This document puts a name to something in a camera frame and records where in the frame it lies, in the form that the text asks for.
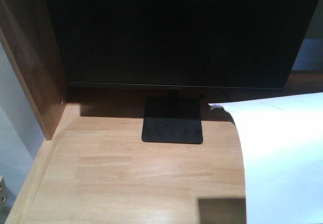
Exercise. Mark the black computer monitor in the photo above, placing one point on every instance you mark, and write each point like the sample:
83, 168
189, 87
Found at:
180, 43

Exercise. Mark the black monitor stand base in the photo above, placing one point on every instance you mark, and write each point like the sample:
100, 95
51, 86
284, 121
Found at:
172, 119

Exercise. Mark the white paper sheet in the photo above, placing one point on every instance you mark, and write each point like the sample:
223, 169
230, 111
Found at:
281, 141

